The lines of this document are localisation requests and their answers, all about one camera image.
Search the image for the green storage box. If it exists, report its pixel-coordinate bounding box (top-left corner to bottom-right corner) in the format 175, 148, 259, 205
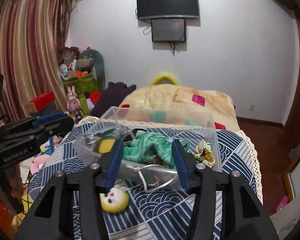
63, 74, 101, 96

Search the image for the yellow sponge block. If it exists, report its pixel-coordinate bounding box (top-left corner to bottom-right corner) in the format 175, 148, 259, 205
97, 138, 116, 154

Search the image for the pink plush slipper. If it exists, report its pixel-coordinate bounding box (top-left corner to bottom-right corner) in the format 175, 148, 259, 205
30, 154, 51, 175

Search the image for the red box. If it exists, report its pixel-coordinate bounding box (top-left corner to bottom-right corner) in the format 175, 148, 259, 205
27, 92, 55, 113

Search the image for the green knitted cloth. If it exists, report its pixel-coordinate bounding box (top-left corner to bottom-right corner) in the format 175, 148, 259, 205
122, 131, 175, 169

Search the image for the black white checkered pouch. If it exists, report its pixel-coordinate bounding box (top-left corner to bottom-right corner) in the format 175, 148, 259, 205
123, 128, 146, 146

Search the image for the clear plastic storage box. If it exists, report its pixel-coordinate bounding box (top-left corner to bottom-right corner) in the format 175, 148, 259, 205
74, 107, 222, 192

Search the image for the small black wall monitor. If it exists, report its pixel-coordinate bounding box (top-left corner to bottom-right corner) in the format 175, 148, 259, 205
152, 18, 186, 43

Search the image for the large black wall television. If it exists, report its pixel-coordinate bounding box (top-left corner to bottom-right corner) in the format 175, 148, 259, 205
136, 0, 199, 20

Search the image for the yellow plush hoop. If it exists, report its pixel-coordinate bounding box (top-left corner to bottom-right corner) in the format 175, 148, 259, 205
150, 73, 180, 86

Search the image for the yellow white felt ball face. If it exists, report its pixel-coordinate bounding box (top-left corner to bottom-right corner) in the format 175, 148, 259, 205
100, 186, 129, 213

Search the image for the beige plush blanket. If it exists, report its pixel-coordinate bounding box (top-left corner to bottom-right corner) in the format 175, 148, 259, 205
120, 84, 240, 132

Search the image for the floral silk scarf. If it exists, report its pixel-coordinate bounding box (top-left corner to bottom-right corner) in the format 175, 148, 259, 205
193, 140, 216, 168

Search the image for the left hand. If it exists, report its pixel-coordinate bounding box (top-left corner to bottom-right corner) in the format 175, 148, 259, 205
5, 164, 24, 200

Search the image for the white wardrobe with hearts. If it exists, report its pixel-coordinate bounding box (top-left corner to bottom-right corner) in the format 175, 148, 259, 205
270, 134, 300, 238

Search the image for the pink rabbit doll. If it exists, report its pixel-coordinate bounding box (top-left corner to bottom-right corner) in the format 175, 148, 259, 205
66, 86, 82, 123

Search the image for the grey green dinosaur plush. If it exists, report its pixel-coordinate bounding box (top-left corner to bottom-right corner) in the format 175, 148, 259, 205
75, 49, 105, 89

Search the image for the dark purple garment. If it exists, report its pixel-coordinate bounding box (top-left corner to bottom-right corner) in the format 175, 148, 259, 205
90, 82, 136, 118

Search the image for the blue white patterned bedspread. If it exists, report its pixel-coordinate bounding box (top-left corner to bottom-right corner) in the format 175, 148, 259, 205
27, 122, 263, 240

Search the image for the striped red beige curtain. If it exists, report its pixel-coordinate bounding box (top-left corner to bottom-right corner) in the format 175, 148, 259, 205
0, 0, 73, 121

